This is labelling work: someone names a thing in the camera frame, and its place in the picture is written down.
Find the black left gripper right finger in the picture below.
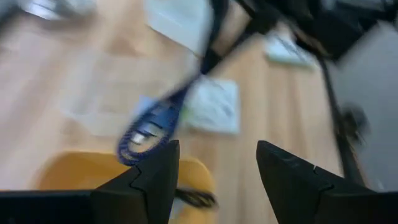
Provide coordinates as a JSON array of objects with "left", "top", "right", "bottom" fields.
[{"left": 256, "top": 140, "right": 398, "bottom": 224}]

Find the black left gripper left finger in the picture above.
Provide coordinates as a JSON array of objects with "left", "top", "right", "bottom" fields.
[{"left": 0, "top": 140, "right": 180, "bottom": 224}]

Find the black cable bundle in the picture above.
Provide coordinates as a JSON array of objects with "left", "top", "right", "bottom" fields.
[{"left": 174, "top": 188, "right": 218, "bottom": 209}]

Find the dark blue braided cable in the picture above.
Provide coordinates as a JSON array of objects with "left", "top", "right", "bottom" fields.
[{"left": 116, "top": 0, "right": 229, "bottom": 166}]

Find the white printed product box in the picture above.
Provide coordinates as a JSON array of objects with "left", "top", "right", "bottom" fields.
[{"left": 264, "top": 30, "right": 318, "bottom": 68}]

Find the yellow plastic bin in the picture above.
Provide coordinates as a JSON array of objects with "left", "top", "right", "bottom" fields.
[{"left": 34, "top": 151, "right": 217, "bottom": 224}]

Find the silver metal lamp base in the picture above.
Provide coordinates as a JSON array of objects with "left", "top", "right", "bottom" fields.
[{"left": 18, "top": 0, "right": 97, "bottom": 21}]

